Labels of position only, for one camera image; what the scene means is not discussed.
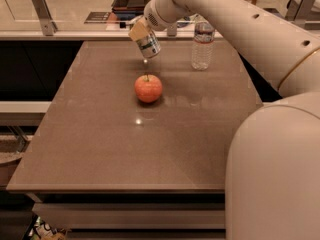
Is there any left metal glass bracket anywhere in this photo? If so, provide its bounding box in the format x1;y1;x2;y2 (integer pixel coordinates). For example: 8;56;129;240
31;0;58;36

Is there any dark label plate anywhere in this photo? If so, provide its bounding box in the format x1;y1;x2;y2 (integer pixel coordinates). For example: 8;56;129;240
84;12;110;24

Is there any metal glass bracket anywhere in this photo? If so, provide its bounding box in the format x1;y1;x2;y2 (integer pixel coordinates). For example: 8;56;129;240
167;23;177;37
285;0;320;30
31;0;58;36

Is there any middle metal glass bracket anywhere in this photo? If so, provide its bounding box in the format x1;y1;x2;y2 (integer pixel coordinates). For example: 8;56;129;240
167;23;177;37

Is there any right metal glass bracket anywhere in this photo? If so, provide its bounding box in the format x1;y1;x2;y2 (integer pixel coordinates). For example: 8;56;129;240
285;0;320;30

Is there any clear plastic water bottle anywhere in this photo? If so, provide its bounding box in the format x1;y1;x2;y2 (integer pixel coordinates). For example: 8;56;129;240
191;15;215;70

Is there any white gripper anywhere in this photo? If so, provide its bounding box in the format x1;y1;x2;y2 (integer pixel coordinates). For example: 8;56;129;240
129;0;192;41

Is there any red apple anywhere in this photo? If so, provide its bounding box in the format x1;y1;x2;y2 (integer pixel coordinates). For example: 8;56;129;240
134;74;163;103

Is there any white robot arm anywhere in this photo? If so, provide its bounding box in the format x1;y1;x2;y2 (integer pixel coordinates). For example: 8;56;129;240
130;0;320;240

